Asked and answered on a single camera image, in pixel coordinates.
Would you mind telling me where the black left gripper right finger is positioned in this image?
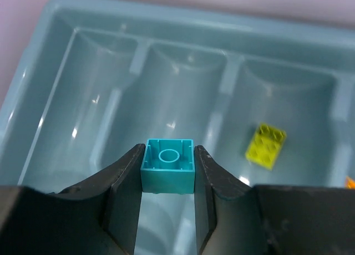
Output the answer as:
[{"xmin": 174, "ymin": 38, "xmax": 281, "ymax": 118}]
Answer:
[{"xmin": 194, "ymin": 145, "xmax": 354, "ymax": 254}]

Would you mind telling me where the cyan square lego brick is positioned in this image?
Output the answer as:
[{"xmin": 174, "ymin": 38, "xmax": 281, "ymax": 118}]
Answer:
[{"xmin": 140, "ymin": 139, "xmax": 195, "ymax": 195}]

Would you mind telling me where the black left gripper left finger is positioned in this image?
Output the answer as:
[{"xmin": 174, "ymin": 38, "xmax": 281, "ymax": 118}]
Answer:
[{"xmin": 1, "ymin": 144, "xmax": 145, "ymax": 254}]

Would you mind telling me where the orange lego brick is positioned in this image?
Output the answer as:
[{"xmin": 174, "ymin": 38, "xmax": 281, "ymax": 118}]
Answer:
[{"xmin": 345, "ymin": 176, "xmax": 355, "ymax": 189}]

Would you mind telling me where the teal compartment tray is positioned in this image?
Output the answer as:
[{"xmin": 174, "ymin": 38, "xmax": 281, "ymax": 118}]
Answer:
[{"xmin": 1, "ymin": 0, "xmax": 354, "ymax": 254}]

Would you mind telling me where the green lego brick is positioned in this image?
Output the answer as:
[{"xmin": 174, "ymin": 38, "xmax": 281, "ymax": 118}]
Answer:
[{"xmin": 245, "ymin": 123, "xmax": 287, "ymax": 171}]

